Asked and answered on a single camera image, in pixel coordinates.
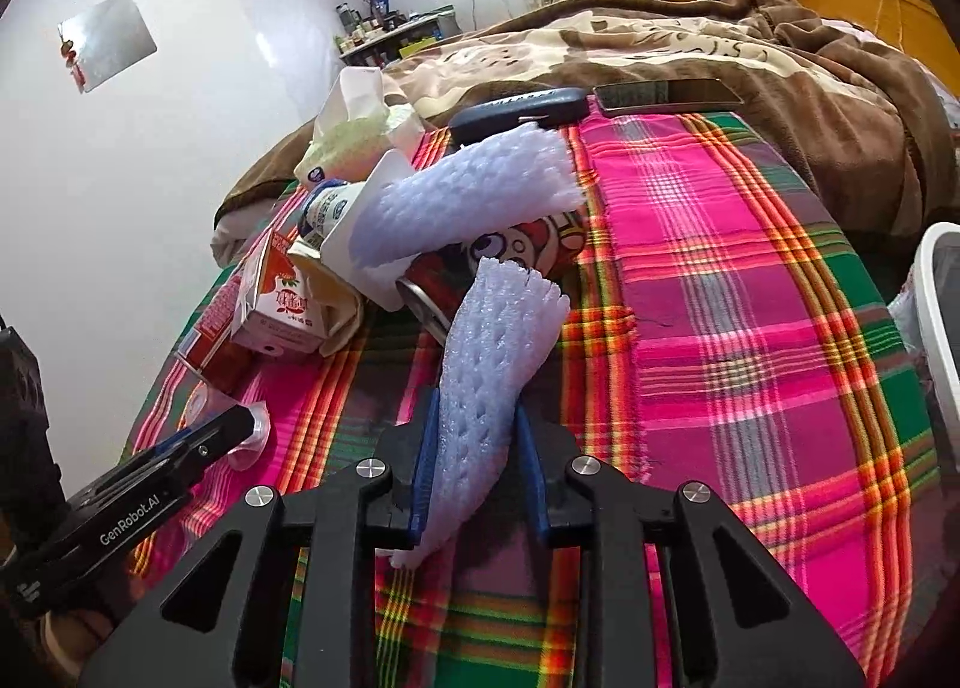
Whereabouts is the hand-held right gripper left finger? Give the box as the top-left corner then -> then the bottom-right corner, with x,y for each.
75,388 -> 443,688

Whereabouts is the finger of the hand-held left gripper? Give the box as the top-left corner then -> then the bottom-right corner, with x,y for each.
118,427 -> 202,473
176,405 -> 256,468

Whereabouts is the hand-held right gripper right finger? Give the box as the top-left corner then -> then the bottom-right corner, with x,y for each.
514,406 -> 871,688

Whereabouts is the clear plastic wrapper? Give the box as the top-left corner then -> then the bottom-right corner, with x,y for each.
171,388 -> 272,473

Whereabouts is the pale purple foam net sleeve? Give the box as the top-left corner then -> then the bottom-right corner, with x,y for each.
388,255 -> 572,570
347,121 -> 587,284

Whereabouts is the red white juice carton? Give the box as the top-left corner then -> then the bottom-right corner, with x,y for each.
175,230 -> 332,370

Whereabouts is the beige white paper bag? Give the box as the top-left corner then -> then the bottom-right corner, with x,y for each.
287,149 -> 421,359

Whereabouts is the red cartoon drink can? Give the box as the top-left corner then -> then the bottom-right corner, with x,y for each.
396,214 -> 587,351

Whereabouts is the white yogurt cup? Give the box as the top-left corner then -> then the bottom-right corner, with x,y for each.
298,178 -> 368,250

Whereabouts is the white round waste bin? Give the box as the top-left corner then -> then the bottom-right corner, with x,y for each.
892,221 -> 960,509

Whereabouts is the person's left hand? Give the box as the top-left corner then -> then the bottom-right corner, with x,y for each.
41,609 -> 115,663

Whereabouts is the pink green plaid cloth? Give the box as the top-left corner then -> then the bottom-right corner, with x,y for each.
124,106 -> 938,688

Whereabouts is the green white tissue pack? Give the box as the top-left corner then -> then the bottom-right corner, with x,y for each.
294,67 -> 425,190

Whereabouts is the dark blue glasses case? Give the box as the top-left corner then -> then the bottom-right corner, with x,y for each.
448,88 -> 587,147

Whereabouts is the black smartphone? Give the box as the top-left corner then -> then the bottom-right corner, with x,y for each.
592,77 -> 745,118

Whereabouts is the clear bin liner bag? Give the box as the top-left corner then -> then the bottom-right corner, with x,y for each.
887,268 -> 938,378

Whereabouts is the cluttered side table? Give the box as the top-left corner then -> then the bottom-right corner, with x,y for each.
332,4 -> 460,70

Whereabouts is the brown beige fleece blanket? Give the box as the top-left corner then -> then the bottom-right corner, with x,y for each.
212,0 -> 960,261

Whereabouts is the wooden bed headboard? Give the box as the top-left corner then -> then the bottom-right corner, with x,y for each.
791,0 -> 960,85

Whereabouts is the silver wall poster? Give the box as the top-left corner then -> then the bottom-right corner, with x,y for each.
58,0 -> 159,93

